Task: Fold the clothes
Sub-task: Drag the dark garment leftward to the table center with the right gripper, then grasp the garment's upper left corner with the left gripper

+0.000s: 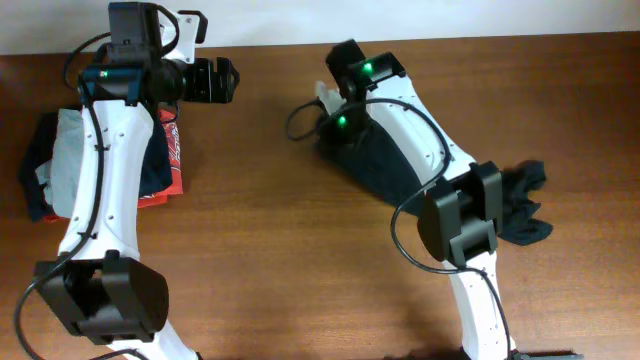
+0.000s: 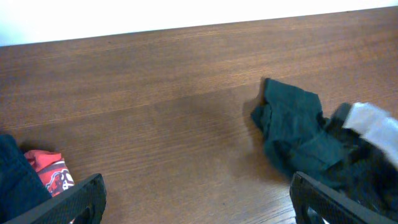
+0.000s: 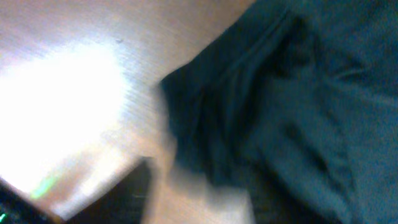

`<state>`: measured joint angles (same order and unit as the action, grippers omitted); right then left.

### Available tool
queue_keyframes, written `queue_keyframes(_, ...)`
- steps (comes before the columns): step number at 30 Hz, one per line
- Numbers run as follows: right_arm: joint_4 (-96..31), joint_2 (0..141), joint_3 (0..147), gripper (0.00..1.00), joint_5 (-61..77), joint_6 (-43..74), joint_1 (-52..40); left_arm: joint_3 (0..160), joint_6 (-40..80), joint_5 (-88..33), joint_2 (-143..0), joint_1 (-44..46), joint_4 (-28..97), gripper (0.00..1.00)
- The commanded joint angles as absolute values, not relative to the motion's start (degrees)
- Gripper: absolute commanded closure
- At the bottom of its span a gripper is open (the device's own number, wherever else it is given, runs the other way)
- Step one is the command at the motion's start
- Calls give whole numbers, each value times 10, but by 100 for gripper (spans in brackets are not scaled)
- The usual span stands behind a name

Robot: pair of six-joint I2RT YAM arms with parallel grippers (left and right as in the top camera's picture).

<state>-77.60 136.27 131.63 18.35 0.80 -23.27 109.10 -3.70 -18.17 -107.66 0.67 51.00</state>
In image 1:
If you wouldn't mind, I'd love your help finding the dark green t-shirt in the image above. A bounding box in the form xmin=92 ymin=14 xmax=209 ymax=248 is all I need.
xmin=316 ymin=124 xmax=553 ymax=246

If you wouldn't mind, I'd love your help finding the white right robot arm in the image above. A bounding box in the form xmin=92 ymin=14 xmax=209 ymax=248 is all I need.
xmin=317 ymin=44 xmax=516 ymax=359

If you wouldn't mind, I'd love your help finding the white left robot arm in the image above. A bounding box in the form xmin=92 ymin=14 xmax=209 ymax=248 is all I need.
xmin=31 ymin=2 xmax=240 ymax=359

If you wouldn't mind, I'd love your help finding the red printed folded garment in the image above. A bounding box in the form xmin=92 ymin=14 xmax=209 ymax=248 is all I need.
xmin=40 ymin=110 xmax=183 ymax=222

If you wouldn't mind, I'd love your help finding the navy folded garment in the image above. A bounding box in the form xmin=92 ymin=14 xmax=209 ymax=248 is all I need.
xmin=18 ymin=107 xmax=182 ymax=222

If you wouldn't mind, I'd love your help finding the grey folded t-shirt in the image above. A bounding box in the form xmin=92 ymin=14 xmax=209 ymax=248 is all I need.
xmin=35 ymin=109 xmax=84 ymax=218

